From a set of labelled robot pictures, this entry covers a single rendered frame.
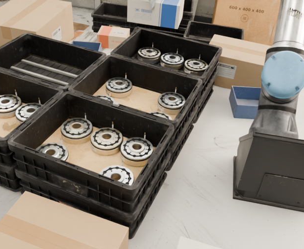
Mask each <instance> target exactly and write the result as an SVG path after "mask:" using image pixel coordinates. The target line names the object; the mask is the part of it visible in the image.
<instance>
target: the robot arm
mask: <svg viewBox="0 0 304 249"><path fill-rule="evenodd" d="M303 87H304V0H281V2H280V7H279V13H278V19H277V24H276V30H275V36H274V42H273V45H272V46H271V47H270V48H268V49H267V51H266V56H265V61H264V66H263V68H262V72H261V92H260V99H259V105H258V112H257V115H256V117H255V118H254V120H253V122H252V124H251V126H250V128H249V133H251V132H253V131H256V132H262V133H268V134H274V135H280V136H285V137H291V138H297V139H298V138H299V134H298V129H297V124H296V111H297V104H298V97H299V93H300V91H301V90H302V89H303Z"/></svg>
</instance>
